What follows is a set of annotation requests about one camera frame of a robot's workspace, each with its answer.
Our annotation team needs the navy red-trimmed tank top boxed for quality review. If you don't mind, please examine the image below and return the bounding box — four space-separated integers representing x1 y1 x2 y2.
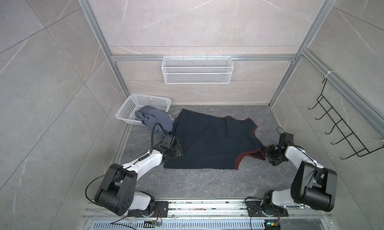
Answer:
164 109 266 170

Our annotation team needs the grey-blue tank top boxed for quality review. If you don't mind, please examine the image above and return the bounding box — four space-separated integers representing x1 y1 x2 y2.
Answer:
135 106 175 133

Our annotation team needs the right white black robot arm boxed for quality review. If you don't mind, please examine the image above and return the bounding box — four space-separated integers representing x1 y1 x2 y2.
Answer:
261 145 338 216

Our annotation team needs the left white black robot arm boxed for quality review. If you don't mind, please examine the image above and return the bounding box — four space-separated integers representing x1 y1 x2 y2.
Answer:
93 134 183 216

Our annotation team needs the white plastic laundry basket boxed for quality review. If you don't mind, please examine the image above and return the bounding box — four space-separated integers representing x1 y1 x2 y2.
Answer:
115 93 172 126

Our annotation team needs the left black corrugated cable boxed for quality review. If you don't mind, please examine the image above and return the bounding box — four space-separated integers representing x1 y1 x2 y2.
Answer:
149 122 168 154

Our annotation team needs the black wire hook rack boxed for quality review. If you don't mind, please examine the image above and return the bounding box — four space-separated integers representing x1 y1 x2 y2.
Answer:
308 79 384 160

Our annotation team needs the white wire mesh shelf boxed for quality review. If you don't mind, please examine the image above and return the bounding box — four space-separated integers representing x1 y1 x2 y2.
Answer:
162 56 234 84

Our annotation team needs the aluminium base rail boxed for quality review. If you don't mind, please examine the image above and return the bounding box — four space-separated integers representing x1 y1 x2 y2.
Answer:
77 198 338 230

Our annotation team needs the aluminium frame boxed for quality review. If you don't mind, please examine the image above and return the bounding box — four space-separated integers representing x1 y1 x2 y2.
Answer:
78 0 384 135

